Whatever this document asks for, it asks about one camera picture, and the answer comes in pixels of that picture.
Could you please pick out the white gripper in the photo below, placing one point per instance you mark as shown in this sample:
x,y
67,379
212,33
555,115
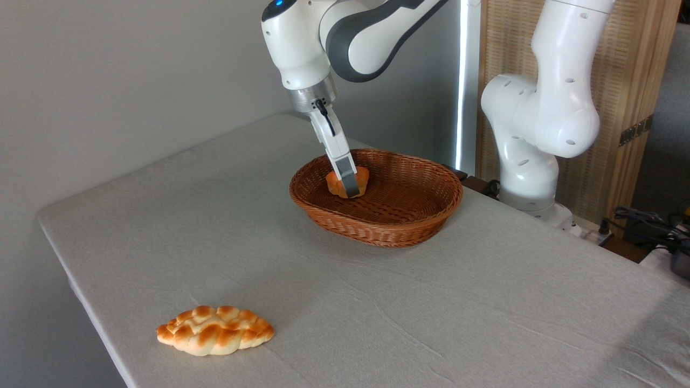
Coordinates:
x,y
330,134

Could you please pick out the small round orange bread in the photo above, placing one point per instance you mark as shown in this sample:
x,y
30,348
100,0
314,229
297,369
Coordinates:
x,y
334,186

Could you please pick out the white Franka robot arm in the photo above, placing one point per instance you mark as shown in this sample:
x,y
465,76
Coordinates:
x,y
296,43

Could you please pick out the braided golden bread loaf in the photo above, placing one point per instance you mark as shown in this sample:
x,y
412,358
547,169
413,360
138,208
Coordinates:
x,y
215,331

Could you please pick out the brown woven wicker basket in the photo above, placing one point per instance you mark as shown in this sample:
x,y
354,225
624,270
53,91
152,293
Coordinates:
x,y
399,215

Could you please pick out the grey tablecloth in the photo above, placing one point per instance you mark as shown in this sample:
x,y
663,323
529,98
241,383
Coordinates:
x,y
431,312

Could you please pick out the dark metal screen hinge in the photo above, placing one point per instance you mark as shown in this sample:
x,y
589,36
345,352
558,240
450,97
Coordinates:
x,y
636,130

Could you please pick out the dark grey box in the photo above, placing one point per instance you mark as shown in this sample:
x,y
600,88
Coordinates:
x,y
681,264

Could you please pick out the white vertical post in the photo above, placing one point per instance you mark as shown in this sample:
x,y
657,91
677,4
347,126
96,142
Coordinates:
x,y
468,81

